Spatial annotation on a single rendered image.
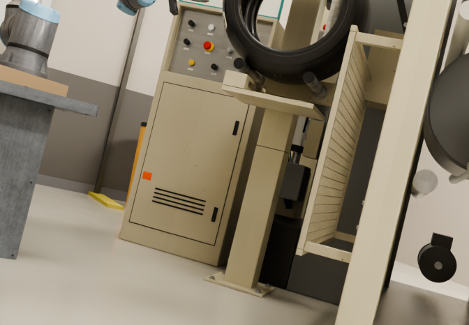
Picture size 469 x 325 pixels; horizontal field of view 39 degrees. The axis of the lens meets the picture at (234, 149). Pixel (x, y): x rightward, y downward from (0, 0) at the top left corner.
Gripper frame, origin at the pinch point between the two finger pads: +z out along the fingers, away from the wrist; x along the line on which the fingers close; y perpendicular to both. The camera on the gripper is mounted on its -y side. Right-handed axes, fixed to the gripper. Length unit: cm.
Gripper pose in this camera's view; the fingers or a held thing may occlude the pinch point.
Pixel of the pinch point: (205, 1)
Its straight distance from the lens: 279.6
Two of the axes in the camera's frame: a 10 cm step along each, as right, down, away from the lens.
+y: 3.5, -9.4, -0.1
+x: 2.5, 0.8, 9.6
